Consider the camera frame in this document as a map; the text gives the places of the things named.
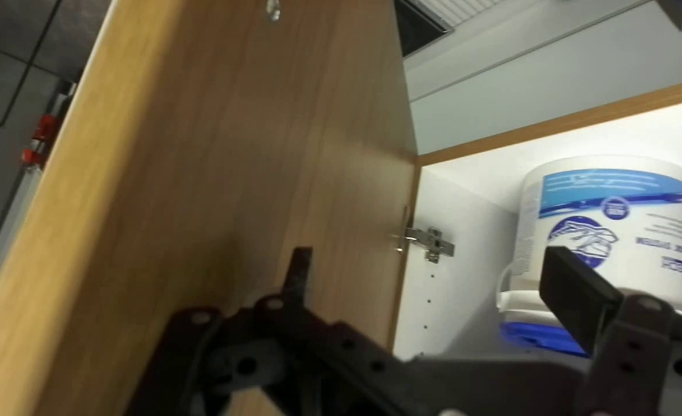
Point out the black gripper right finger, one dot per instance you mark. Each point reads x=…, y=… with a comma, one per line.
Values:
x=649, y=361

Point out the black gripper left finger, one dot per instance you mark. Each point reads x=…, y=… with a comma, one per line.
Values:
x=278, y=347

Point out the narrow wooden cabinet door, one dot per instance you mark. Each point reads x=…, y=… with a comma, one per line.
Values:
x=202, y=168

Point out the silver cabinet hinge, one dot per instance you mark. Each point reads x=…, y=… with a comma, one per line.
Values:
x=434, y=243

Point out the white interior cabinet body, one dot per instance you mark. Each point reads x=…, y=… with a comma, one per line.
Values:
x=464, y=255

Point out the white wipes tub blue label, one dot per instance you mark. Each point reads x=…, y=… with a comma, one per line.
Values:
x=631, y=232

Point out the black orange clamp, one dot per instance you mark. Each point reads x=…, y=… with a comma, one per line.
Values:
x=44, y=124
x=31, y=154

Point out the black glass cooktop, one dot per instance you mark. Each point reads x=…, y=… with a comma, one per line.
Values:
x=416, y=24

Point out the white ribbed mat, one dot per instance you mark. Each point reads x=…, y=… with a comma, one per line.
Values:
x=469, y=10

